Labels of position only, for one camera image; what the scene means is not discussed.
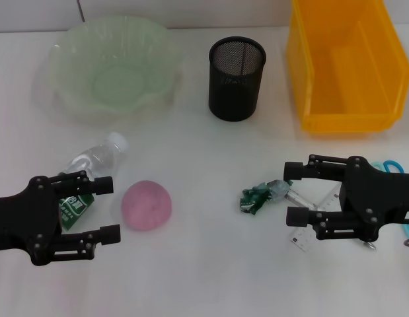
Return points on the clear green-label water bottle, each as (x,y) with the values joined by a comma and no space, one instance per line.
(98,158)

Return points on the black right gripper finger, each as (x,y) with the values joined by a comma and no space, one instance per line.
(296,217)
(293,171)

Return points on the clear plastic ruler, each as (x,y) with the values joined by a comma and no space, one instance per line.
(300,239)

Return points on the blue teal scissors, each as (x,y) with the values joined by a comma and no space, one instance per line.
(394,165)

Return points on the transparent ballpoint pen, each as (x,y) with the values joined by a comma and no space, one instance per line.
(298,198)

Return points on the pink toy peach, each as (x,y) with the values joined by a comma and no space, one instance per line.
(146,204)

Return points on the translucent green fruit plate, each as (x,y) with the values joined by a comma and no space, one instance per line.
(115,76)

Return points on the black mesh pen holder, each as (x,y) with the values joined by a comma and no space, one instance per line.
(235,92)

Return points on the green plastic wrapper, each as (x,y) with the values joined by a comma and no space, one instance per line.
(257,198)

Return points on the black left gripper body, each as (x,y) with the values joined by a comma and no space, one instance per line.
(22,221)

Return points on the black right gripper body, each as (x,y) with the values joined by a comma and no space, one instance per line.
(382,201)

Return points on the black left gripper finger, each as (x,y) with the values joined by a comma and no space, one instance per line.
(110,234)
(103,185)

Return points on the yellow plastic bin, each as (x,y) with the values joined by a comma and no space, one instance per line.
(349,82)

